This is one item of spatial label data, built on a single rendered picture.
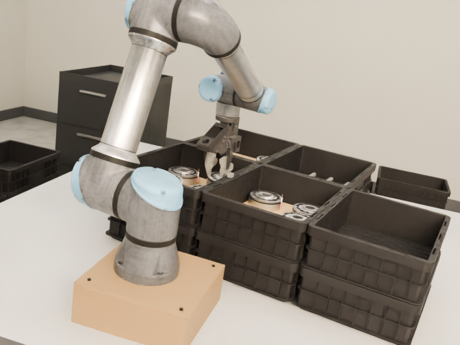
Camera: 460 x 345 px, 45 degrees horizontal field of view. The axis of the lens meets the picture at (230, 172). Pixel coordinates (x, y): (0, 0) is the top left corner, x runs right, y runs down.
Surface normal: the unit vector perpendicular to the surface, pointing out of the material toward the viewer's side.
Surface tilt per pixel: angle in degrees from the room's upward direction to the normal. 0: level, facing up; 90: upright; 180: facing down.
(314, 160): 90
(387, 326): 90
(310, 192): 90
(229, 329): 0
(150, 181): 9
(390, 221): 90
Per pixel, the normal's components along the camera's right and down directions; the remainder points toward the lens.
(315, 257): -0.44, 0.20
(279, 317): 0.15, -0.94
